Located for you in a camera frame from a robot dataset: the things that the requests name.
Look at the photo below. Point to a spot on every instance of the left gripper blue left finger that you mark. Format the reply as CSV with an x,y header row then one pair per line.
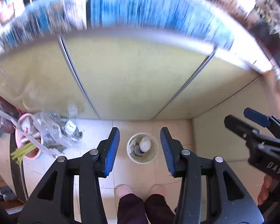
x,y
107,153

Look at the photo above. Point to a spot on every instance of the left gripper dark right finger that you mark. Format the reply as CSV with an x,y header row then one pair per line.
x,y
174,153

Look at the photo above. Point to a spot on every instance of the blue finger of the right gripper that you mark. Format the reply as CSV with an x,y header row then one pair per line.
x,y
257,117

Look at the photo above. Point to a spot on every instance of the clear plastic trash cup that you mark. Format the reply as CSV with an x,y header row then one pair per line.
x,y
134,153

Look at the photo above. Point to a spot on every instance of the person right hand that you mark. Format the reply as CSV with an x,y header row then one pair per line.
x,y
264,191

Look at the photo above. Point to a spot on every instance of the person right foot slipper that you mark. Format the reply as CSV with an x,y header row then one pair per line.
x,y
158,189

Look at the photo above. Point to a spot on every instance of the clear plastic bag on floor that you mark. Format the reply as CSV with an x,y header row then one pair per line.
x,y
57,132

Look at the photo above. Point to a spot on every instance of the lower yellow cabinet doors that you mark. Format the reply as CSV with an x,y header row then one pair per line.
x,y
133,85

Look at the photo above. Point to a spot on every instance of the black round pot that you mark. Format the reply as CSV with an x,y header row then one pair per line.
x,y
271,41

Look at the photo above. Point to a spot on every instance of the pink bowl on floor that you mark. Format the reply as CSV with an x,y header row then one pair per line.
x,y
21,139

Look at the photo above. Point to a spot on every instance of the patchwork blue table mat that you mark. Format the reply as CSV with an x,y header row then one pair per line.
x,y
192,18

